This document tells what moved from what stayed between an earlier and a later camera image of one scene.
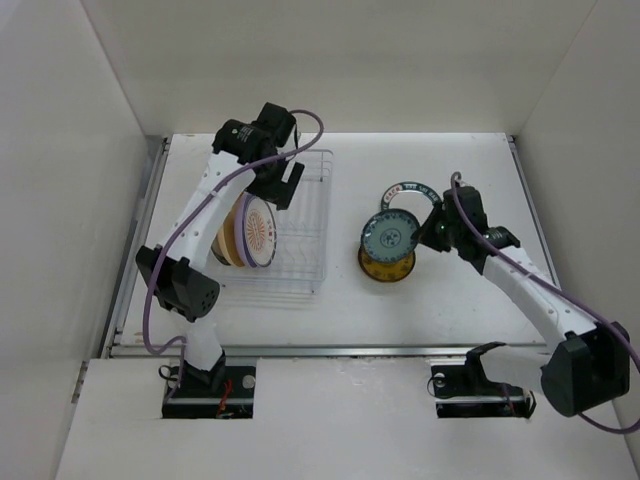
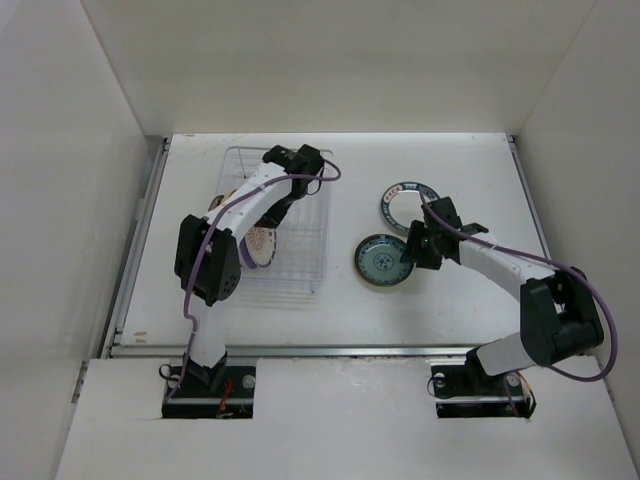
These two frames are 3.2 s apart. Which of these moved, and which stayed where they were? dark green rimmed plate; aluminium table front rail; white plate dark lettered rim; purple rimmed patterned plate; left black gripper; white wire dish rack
Moved: left black gripper; dark green rimmed plate
Stayed: aluminium table front rail; purple rimmed patterned plate; white wire dish rack; white plate dark lettered rim
